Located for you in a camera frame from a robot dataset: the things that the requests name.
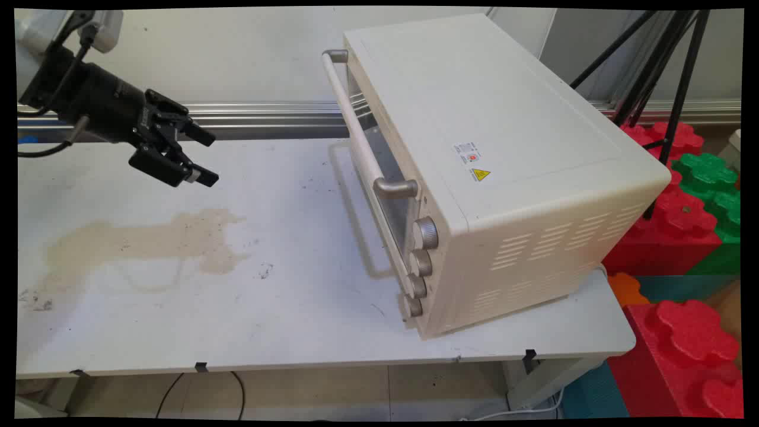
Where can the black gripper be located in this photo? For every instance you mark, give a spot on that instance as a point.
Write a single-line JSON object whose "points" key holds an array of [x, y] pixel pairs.
{"points": [[101, 101]]}

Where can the white plastic bin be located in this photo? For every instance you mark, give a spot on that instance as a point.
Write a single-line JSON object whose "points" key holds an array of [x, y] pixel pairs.
{"points": [[356, 124]]}

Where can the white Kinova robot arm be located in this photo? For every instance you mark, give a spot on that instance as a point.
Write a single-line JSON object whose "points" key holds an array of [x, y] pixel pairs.
{"points": [[35, 29]]}

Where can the large silver oven knob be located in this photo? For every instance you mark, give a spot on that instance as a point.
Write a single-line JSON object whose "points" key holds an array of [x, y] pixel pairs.
{"points": [[426, 233]]}

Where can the cream toaster oven body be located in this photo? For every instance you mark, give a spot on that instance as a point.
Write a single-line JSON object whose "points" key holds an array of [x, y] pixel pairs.
{"points": [[504, 118]]}

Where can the white table leg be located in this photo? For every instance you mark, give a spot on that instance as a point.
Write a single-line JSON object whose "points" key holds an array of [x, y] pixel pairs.
{"points": [[545, 382]]}

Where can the orange foam block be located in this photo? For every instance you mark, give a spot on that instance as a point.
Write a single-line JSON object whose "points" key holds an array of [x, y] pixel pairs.
{"points": [[625, 289]]}

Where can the teal foam block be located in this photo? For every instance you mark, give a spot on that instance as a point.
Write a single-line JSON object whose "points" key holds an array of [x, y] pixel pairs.
{"points": [[593, 394], [682, 287]]}

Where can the black tripod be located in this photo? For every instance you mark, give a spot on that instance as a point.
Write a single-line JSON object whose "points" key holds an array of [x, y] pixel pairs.
{"points": [[688, 77]]}

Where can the green foam block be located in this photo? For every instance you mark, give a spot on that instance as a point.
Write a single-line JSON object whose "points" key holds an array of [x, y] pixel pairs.
{"points": [[705, 169], [729, 237]]}

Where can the aluminium rail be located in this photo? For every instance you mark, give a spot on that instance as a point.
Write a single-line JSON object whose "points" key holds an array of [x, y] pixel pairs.
{"points": [[267, 118]]}

